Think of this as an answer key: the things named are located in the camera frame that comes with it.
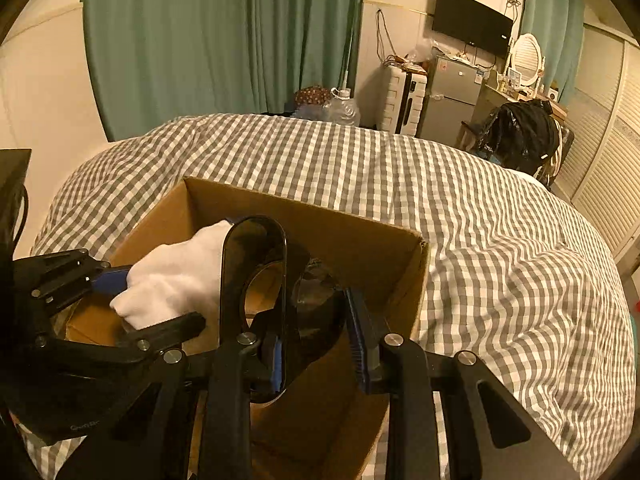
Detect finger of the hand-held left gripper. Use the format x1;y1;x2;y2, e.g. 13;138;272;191
34;312;207;366
14;249;132;320

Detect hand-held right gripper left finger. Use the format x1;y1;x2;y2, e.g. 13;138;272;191
56;329;284;480

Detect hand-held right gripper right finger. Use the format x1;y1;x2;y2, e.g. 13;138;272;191
344;287;583;480

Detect white cloth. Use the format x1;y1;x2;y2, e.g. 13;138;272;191
109;219;237;332

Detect black glossy sunglasses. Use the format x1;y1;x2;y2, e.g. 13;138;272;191
219;215;352;403

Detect brown cardboard box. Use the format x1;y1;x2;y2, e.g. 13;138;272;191
64;176;431;480

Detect grey checked blanket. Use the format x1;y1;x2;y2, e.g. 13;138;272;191
30;112;637;480

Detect clear plastic water bottle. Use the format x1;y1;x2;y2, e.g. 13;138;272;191
324;87;361;127

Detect white suitcase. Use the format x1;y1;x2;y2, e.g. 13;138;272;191
377;65;429;137

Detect brown patterned bag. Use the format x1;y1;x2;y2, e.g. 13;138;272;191
293;85;332;120

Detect wide green curtain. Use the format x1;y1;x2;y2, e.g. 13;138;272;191
81;0;367;142

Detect silver fridge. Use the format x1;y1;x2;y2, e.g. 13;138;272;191
416;55;484;149

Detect black bag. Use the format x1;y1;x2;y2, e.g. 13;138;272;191
472;99;568;187

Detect wooden desk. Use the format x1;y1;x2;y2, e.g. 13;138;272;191
472;82;571;133

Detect white pole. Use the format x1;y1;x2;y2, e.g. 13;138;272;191
343;24;359;97

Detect clear plastic bag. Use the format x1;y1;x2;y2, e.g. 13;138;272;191
407;37;440;68

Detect white louvered wardrobe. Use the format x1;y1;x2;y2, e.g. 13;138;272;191
549;24;640;263

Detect white oval mirror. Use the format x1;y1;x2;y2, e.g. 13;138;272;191
509;33;545;95

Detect narrow green curtain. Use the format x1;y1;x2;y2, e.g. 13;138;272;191
519;0;586;107

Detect hanging wall cables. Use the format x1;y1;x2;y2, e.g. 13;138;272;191
375;8;398;67

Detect black wall television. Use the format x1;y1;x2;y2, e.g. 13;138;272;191
431;0;515;57

